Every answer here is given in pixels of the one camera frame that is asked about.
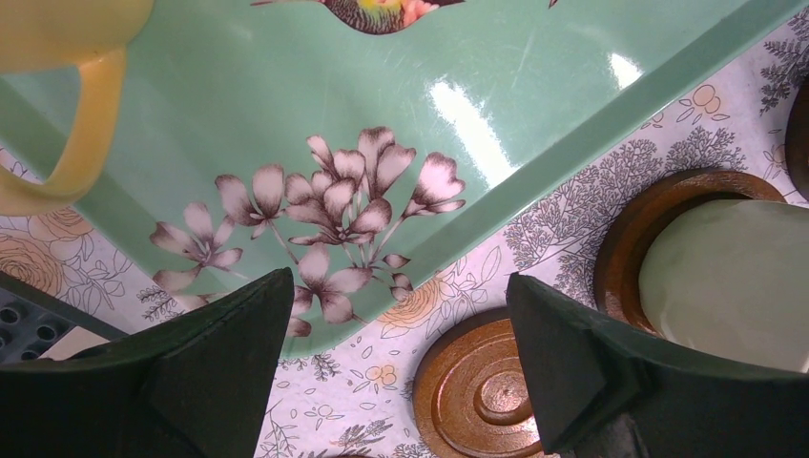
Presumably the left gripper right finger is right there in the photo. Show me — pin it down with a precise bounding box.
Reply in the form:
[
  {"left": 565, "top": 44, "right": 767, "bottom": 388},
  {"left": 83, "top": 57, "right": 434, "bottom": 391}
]
[{"left": 507, "top": 273, "right": 808, "bottom": 457}]

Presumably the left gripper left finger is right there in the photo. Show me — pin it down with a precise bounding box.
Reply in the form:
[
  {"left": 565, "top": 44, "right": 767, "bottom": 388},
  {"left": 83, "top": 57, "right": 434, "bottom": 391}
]
[{"left": 1, "top": 268, "right": 294, "bottom": 457}]

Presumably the brown wooden coaster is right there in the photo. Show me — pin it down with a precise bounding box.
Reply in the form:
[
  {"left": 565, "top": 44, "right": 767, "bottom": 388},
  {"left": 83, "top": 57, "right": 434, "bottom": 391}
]
[
  {"left": 412, "top": 307, "right": 543, "bottom": 457},
  {"left": 592, "top": 168, "right": 785, "bottom": 337}
]

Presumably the pale green mug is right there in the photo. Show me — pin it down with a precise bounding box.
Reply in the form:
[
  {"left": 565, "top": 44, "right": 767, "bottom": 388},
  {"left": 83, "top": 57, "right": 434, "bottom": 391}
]
[{"left": 639, "top": 199, "right": 808, "bottom": 373}]

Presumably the yellow mug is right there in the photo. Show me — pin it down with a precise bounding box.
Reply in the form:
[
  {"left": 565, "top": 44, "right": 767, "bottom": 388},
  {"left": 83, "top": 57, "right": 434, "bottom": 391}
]
[{"left": 1, "top": 1, "right": 155, "bottom": 217}]

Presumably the light wooden block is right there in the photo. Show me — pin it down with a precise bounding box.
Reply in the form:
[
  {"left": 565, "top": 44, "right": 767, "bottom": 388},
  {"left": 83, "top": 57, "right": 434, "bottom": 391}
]
[{"left": 40, "top": 326, "right": 109, "bottom": 361}]

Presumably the floral tablecloth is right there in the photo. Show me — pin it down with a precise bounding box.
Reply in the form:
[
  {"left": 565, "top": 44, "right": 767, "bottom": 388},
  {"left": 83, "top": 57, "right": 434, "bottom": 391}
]
[{"left": 1, "top": 1, "right": 808, "bottom": 457}]

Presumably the green serving tray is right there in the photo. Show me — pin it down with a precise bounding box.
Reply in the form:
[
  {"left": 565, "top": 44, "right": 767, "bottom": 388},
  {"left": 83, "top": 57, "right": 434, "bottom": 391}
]
[{"left": 1, "top": 1, "right": 804, "bottom": 357}]

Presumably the dark base plate with blocks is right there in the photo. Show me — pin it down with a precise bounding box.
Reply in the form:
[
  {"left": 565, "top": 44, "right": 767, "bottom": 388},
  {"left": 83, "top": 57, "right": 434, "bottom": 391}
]
[{"left": 1, "top": 273, "right": 127, "bottom": 364}]

